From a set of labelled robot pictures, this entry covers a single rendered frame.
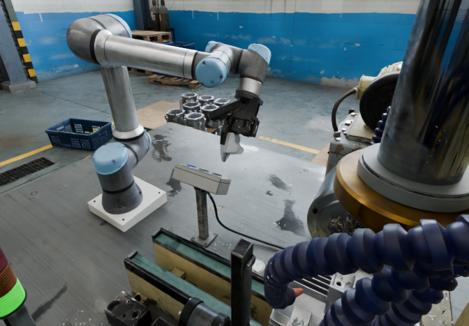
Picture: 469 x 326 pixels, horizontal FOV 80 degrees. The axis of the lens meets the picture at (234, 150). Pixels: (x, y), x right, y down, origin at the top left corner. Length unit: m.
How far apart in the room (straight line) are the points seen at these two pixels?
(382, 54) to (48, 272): 5.67
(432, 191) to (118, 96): 0.93
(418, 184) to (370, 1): 5.62
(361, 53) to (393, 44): 0.52
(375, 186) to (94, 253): 0.91
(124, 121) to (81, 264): 0.49
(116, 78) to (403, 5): 5.29
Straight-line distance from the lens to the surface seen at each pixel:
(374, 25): 5.91
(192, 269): 0.85
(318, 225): 0.76
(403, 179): 0.36
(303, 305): 0.55
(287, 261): 0.20
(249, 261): 0.39
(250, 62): 0.85
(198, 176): 0.84
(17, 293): 0.70
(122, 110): 1.07
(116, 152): 1.05
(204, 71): 0.73
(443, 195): 0.36
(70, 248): 1.13
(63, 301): 0.99
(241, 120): 0.82
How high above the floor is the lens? 1.53
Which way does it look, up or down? 28 degrees down
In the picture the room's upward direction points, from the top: straight up
